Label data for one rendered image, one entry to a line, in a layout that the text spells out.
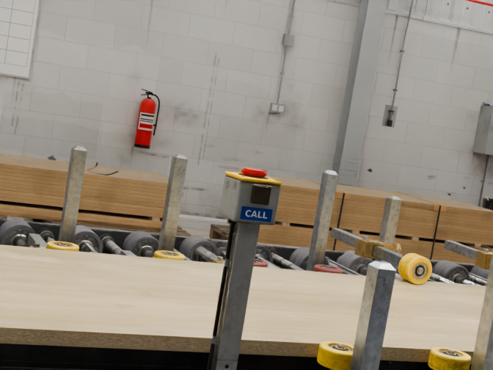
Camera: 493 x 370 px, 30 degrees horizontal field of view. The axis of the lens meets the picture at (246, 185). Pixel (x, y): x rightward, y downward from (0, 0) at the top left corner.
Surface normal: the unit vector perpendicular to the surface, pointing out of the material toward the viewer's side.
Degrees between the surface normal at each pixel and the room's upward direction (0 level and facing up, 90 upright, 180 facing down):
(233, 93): 90
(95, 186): 90
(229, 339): 90
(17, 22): 90
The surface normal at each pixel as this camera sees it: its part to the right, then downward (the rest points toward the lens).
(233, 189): -0.91, -0.11
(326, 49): 0.32, 0.14
